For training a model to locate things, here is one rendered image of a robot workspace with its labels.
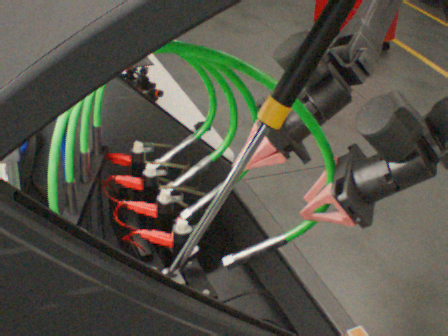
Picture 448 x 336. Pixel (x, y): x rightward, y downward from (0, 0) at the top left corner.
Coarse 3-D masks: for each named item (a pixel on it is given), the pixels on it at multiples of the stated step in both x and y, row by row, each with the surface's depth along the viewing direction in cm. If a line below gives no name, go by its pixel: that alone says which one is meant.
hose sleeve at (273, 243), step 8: (264, 240) 80; (272, 240) 79; (280, 240) 79; (248, 248) 80; (256, 248) 80; (264, 248) 79; (272, 248) 79; (240, 256) 80; (248, 256) 80; (256, 256) 80
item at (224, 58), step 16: (160, 48) 64; (176, 48) 64; (192, 48) 64; (208, 48) 64; (224, 64) 65; (240, 64) 65; (256, 80) 66; (272, 80) 66; (304, 112) 68; (64, 128) 69; (320, 128) 70; (320, 144) 71; (48, 176) 73; (48, 192) 74; (320, 208) 76; (304, 224) 78; (288, 240) 79
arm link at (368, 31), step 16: (368, 0) 88; (384, 0) 87; (400, 0) 90; (368, 16) 85; (384, 16) 87; (352, 32) 84; (368, 32) 83; (384, 32) 87; (336, 48) 84; (352, 48) 80; (368, 48) 82
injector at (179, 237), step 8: (176, 232) 87; (176, 240) 88; (184, 240) 88; (176, 248) 89; (200, 248) 92; (176, 256) 89; (192, 256) 91; (184, 264) 91; (184, 272) 92; (184, 280) 94
